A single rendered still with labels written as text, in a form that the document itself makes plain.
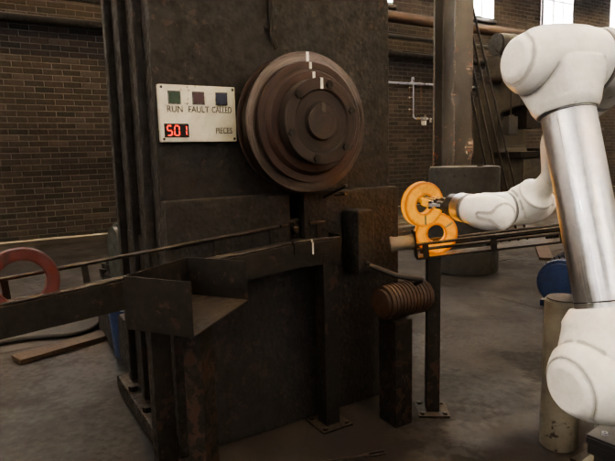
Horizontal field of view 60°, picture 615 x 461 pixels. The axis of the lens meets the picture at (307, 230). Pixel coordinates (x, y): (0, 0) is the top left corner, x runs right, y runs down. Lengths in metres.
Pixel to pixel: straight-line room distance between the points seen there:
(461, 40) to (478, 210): 4.65
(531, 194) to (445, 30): 4.83
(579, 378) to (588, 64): 0.57
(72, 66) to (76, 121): 0.70
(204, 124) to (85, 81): 6.07
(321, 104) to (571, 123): 0.88
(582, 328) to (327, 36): 1.44
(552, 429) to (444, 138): 4.57
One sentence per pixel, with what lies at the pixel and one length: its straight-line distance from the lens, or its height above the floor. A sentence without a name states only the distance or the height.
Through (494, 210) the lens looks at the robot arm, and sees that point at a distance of 1.57.
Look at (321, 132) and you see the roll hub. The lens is 1.77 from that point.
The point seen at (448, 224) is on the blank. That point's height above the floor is 0.74.
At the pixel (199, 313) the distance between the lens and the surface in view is 1.47.
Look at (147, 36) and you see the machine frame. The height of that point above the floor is 1.39.
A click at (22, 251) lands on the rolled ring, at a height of 0.77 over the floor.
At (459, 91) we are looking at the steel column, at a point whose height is 1.63.
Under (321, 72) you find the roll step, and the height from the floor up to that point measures 1.28.
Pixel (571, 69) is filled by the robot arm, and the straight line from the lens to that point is 1.13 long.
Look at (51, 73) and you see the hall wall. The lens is 7.81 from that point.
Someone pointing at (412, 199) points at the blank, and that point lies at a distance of 1.87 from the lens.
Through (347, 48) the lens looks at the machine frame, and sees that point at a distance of 2.17.
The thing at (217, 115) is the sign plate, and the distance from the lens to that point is 1.85.
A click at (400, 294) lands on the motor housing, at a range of 1.95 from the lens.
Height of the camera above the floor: 1.01
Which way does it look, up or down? 8 degrees down
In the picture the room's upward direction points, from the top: 1 degrees counter-clockwise
